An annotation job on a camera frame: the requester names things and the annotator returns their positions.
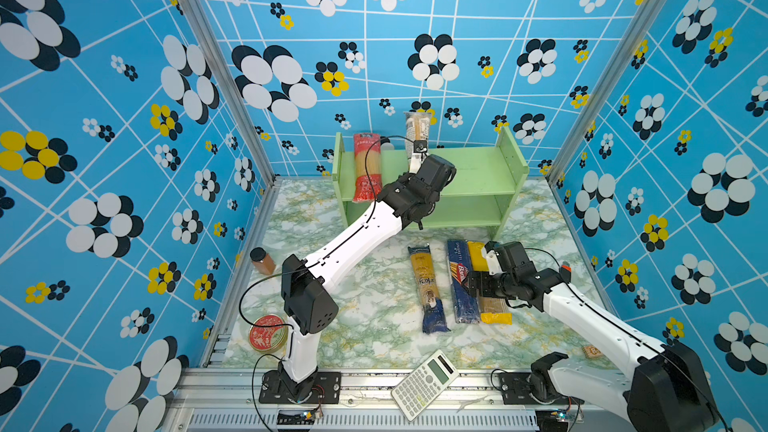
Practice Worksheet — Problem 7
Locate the red spaghetti bag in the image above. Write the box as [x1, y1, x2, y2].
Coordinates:
[353, 133, 383, 203]

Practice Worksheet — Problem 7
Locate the clear grey spaghetti bag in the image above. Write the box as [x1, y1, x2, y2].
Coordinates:
[405, 112, 432, 149]

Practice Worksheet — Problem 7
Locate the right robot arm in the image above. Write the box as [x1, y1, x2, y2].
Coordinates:
[476, 241, 725, 431]

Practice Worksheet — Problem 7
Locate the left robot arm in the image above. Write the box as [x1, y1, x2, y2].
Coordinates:
[279, 155, 456, 387]

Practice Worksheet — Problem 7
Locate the blue Barilla pasta box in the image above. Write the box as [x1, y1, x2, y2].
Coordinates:
[446, 239, 481, 324]

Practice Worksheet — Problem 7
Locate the green wooden shelf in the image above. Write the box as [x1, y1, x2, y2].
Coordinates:
[331, 128, 530, 240]

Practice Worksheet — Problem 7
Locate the red black marker pen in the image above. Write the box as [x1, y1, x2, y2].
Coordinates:
[559, 262, 572, 282]

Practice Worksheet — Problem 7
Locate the yellow blue spaghetti bag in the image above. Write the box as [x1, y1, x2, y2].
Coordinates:
[408, 245, 450, 334]

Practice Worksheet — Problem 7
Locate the small brown wooden block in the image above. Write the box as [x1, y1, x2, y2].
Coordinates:
[583, 345, 604, 359]

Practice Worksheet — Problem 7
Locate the white scientific calculator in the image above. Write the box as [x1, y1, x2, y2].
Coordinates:
[391, 350, 459, 422]

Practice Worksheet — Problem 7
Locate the spice jar black lid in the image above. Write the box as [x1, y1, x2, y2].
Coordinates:
[249, 247, 276, 276]

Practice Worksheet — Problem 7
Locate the round red tin can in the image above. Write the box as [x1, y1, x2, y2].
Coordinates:
[248, 314, 289, 353]

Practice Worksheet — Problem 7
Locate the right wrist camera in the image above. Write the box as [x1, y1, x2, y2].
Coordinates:
[481, 246, 502, 275]

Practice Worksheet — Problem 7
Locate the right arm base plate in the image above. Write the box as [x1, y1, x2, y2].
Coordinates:
[491, 371, 572, 409]

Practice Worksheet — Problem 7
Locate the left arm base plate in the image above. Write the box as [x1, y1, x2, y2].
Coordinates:
[258, 370, 342, 405]

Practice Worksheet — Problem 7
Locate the aluminium front rail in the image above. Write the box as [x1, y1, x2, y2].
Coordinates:
[161, 368, 637, 432]

